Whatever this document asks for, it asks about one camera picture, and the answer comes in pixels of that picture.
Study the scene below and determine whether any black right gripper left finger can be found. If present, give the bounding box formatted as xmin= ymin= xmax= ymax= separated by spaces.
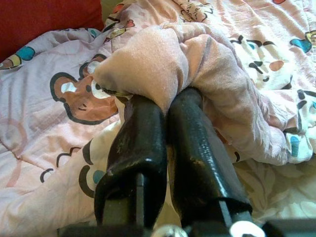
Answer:
xmin=93 ymin=95 xmax=168 ymax=228

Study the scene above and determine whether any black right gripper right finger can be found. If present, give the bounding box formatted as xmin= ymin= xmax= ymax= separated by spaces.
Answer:
xmin=167 ymin=87 xmax=254 ymax=230

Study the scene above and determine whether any pink cartoon bear blanket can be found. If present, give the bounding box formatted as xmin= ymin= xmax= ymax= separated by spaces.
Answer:
xmin=0 ymin=0 xmax=316 ymax=237

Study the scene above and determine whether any large red cushion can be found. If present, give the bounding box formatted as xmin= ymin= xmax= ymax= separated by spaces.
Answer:
xmin=0 ymin=0 xmax=103 ymax=62

